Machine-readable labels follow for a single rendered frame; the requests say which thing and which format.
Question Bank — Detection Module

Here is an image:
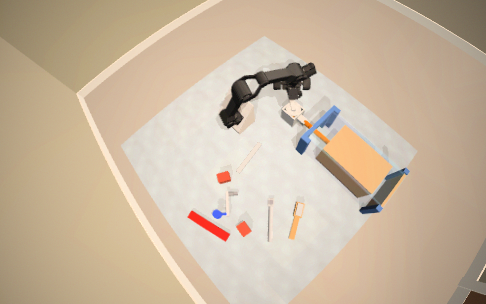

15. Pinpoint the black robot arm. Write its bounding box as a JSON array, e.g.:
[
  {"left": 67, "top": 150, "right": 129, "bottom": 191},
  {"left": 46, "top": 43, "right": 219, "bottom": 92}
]
[{"left": 219, "top": 62, "right": 317, "bottom": 129}]

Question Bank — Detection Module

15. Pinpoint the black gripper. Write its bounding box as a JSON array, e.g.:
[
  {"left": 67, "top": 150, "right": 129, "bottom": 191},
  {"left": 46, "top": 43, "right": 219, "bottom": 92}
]
[{"left": 273, "top": 78, "right": 311, "bottom": 90}]

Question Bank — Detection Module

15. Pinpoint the red flat bar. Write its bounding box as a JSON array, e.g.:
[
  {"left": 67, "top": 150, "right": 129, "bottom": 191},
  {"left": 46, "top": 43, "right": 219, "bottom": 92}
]
[{"left": 188, "top": 211, "right": 230, "bottom": 241}]

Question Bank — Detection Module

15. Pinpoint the grey metal cylinder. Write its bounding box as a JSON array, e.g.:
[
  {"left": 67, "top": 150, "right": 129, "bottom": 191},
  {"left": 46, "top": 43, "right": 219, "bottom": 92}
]
[{"left": 268, "top": 198, "right": 274, "bottom": 242}]

